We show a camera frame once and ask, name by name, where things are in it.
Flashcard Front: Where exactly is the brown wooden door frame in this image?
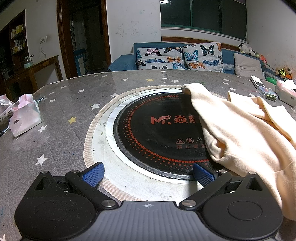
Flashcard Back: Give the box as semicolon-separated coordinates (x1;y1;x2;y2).
57;0;111;79

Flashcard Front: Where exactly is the white black mouse plush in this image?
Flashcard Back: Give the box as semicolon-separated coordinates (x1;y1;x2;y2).
238;43;253;55

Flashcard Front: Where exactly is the wooden shelf cabinet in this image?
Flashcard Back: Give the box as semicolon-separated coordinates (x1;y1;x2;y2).
0;9;30;72

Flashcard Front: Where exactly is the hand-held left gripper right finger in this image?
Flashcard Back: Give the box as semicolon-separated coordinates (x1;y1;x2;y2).
179;162;264;210

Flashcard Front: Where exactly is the plain grey pillow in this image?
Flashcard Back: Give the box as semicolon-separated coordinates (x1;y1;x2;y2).
233;53;265;78

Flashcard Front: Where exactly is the dark window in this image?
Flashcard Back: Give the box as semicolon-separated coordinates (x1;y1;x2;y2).
160;0;248;41

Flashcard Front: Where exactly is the round black induction cooktop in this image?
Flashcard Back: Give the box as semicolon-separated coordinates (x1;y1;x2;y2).
83;85;227;202

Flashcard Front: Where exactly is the blue white storage cabinet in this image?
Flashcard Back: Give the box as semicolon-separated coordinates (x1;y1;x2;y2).
74;49;87;75

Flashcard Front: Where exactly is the cream sweatshirt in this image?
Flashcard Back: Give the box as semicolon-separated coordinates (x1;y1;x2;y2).
181;83;296;220

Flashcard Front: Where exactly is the white remote control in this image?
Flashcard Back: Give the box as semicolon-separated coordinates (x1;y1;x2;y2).
250;75;267;88

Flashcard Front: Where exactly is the yellow black plush toy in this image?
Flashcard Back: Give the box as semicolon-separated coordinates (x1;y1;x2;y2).
276;67;293;79

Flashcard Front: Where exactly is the clear plastic bag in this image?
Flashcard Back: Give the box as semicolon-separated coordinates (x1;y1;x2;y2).
0;95;13;130

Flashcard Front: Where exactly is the pink tissue pack bag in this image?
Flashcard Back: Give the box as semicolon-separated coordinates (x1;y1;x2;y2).
9;93;42;138

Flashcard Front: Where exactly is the blue sofa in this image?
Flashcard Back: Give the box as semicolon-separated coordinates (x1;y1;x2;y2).
107;42;296;81

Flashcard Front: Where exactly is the wooden sideboard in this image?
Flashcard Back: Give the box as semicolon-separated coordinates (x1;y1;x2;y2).
0;55;63;102

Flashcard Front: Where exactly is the square butterfly print pillow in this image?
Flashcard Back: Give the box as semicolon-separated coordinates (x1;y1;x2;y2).
182;42;225;73

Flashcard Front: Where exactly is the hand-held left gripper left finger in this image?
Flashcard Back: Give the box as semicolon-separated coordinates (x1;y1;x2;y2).
35;162;118;210

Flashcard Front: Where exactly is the pink white tissue box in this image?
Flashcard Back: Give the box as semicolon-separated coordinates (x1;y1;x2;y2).
275;79;296;107

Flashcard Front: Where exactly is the wide butterfly print pillow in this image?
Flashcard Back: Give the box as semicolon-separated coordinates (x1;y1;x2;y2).
136;46;189;70

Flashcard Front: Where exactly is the clear crayon box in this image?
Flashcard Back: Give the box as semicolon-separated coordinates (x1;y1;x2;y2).
258;86;279;101

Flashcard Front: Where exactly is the orange white plush toy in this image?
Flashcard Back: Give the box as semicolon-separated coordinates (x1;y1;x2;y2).
253;51;267;63

